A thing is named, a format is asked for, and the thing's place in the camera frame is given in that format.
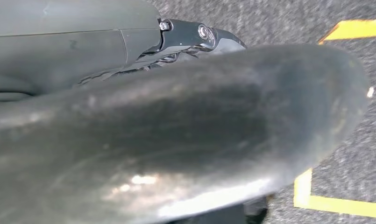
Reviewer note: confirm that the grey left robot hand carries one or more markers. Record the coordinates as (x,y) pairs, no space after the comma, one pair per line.
(175,139)

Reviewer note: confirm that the yellow floor tape square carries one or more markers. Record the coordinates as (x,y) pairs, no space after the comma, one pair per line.
(355,29)

